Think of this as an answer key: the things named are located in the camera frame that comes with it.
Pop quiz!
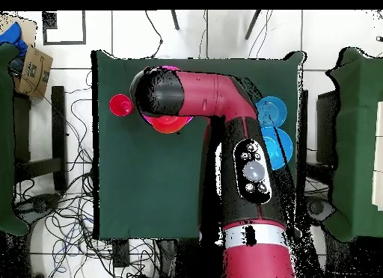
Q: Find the black monitor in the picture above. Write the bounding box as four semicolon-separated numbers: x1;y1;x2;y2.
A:
316;90;340;165

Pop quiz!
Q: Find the black chair frame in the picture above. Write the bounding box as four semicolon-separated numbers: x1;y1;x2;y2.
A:
13;85;68;192

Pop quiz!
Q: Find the red cup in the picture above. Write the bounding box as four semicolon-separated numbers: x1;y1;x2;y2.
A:
108;93;135;117

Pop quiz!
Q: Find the dark grey stand base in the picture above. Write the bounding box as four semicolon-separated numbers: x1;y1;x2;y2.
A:
304;195;336;223
13;193;62;223

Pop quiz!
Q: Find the white box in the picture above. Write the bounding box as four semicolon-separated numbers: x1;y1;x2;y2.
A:
371;100;383;211

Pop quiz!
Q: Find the cardboard box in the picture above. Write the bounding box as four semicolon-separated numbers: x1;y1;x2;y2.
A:
0;13;54;99

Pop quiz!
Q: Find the orange bowl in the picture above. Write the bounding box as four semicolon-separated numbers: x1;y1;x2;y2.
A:
148;114;191;135

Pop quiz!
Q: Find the dark green tablecloth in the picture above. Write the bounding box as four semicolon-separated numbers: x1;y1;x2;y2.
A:
91;49;307;241

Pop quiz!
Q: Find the small blue bowl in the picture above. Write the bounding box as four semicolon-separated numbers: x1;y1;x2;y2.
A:
255;96;288;128

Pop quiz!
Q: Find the black power strip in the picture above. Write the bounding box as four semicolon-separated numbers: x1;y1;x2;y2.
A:
111;240;131;268

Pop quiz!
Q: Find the black hanging cable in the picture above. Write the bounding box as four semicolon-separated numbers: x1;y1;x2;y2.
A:
145;10;164;59

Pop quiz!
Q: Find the blue cloth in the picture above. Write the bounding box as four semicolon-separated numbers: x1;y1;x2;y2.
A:
0;22;28;58

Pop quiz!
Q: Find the large blue bowl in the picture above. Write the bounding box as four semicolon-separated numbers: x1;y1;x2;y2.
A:
260;126;294;171

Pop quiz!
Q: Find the green cloth on side table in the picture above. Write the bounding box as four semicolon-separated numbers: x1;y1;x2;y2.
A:
0;43;29;237
325;47;383;242

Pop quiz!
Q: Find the tangle of floor cables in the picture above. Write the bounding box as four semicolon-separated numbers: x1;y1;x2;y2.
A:
14;71;174;278

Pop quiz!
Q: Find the large pink bowl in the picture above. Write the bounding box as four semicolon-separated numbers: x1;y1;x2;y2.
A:
141;64;194;126

